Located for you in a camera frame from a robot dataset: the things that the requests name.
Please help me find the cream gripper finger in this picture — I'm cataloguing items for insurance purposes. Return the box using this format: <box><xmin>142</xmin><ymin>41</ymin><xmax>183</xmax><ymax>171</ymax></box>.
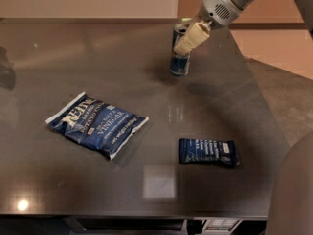
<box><xmin>174</xmin><ymin>21</ymin><xmax>211</xmax><ymax>56</ymax></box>

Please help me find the redbull can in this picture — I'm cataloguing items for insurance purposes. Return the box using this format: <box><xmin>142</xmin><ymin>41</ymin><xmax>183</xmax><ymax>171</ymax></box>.
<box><xmin>170</xmin><ymin>23</ymin><xmax>190</xmax><ymax>77</ymax></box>

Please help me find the dark blue snack bar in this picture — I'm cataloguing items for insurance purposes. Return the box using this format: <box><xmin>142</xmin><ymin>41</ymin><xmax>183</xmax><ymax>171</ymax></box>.
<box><xmin>179</xmin><ymin>138</ymin><xmax>240</xmax><ymax>167</ymax></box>

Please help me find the blue potato chips bag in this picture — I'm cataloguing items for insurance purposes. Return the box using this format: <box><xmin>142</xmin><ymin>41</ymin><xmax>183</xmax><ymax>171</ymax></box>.
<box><xmin>45</xmin><ymin>92</ymin><xmax>149</xmax><ymax>160</ymax></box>

